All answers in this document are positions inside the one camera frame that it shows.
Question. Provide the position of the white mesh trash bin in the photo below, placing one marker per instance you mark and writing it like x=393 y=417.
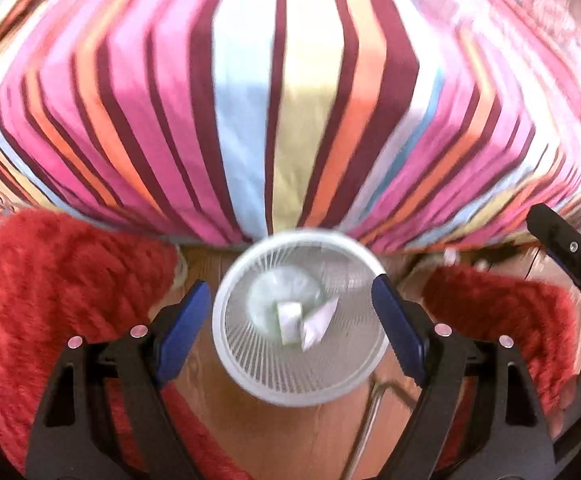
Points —
x=310 y=267

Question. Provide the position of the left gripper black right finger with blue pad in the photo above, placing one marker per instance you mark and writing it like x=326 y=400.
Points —
x=478 y=415

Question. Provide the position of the crumpled paper in bin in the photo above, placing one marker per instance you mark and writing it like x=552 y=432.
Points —
x=305 y=329

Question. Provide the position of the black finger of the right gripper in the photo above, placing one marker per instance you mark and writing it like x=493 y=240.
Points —
x=560 y=240

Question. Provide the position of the red fluffy rug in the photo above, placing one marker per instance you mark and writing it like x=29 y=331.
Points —
x=61 y=277

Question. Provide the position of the striped colourful bed cover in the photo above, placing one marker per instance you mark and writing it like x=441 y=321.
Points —
x=406 y=124

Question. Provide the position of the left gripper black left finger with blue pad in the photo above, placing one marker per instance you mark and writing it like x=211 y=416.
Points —
x=102 y=414

